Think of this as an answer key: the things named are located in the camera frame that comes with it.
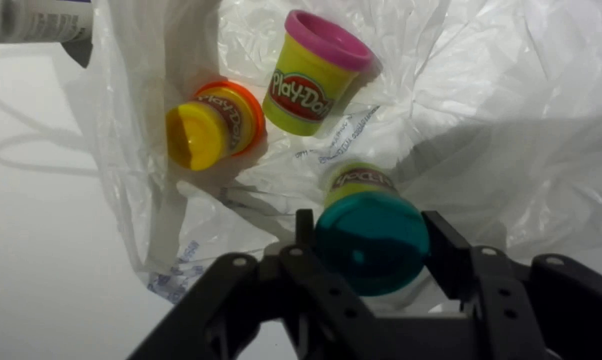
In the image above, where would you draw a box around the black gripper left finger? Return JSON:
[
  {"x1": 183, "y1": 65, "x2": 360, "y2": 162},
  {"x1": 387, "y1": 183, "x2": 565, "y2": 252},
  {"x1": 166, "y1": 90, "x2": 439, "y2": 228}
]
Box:
[{"x1": 127, "y1": 211, "x2": 392, "y2": 360}]

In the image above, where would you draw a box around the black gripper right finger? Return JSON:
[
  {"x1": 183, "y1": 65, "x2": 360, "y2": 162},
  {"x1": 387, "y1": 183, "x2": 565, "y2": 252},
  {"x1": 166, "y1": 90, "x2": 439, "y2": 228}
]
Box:
[{"x1": 424, "y1": 213, "x2": 602, "y2": 360}]

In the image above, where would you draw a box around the teal play-dough tub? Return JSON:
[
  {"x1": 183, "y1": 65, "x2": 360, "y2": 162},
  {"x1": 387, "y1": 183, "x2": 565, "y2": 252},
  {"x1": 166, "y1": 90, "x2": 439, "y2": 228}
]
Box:
[{"x1": 314, "y1": 162, "x2": 432, "y2": 297}]

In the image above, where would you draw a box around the yellow play-dough tub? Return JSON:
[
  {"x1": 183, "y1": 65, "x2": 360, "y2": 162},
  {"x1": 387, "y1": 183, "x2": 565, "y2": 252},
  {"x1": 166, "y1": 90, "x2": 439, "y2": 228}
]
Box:
[{"x1": 166, "y1": 81, "x2": 266, "y2": 173}]

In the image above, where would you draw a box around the pink play-dough tub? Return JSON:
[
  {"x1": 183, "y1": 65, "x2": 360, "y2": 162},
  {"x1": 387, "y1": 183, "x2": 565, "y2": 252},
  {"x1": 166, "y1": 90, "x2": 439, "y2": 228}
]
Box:
[{"x1": 262, "y1": 10, "x2": 373, "y2": 137}]

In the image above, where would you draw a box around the white plastic bag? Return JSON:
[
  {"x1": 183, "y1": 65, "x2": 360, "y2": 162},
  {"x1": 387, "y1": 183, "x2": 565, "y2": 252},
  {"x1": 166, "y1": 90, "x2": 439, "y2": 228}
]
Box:
[{"x1": 66, "y1": 0, "x2": 602, "y2": 302}]

